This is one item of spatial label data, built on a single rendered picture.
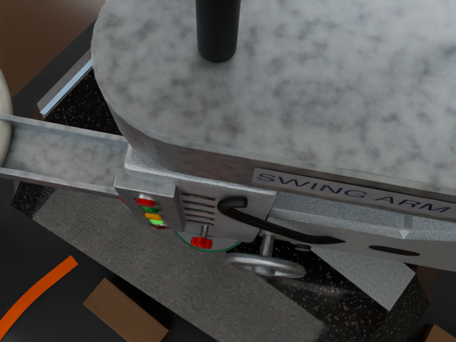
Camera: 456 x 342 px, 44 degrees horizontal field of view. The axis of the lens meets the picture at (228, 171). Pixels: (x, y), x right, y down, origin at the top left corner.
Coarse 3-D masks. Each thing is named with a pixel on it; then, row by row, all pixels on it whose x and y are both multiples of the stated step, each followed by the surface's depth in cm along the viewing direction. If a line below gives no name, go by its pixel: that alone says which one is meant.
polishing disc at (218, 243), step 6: (180, 234) 134; (186, 234) 134; (192, 234) 134; (198, 234) 134; (186, 240) 134; (216, 240) 134; (222, 240) 134; (228, 240) 134; (234, 240) 134; (216, 246) 133; (222, 246) 133; (228, 246) 133
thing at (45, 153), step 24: (24, 120) 114; (24, 144) 118; (48, 144) 118; (72, 144) 118; (96, 144) 119; (120, 144) 117; (0, 168) 112; (24, 168) 116; (48, 168) 117; (72, 168) 117; (96, 168) 117; (96, 192) 113
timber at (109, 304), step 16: (96, 288) 201; (112, 288) 201; (96, 304) 199; (112, 304) 199; (128, 304) 200; (112, 320) 198; (128, 320) 198; (144, 320) 198; (128, 336) 197; (144, 336) 197; (160, 336) 197
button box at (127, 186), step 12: (120, 168) 72; (120, 180) 72; (132, 180) 72; (144, 180) 72; (120, 192) 74; (132, 192) 73; (144, 192) 72; (156, 192) 72; (168, 192) 72; (132, 204) 81; (168, 204) 76; (180, 204) 83; (144, 216) 90; (168, 216) 86; (180, 216) 86; (180, 228) 95
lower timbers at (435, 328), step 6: (432, 324) 206; (426, 330) 208; (432, 330) 205; (438, 330) 205; (444, 330) 205; (420, 336) 211; (426, 336) 205; (432, 336) 204; (438, 336) 204; (444, 336) 204; (450, 336) 204
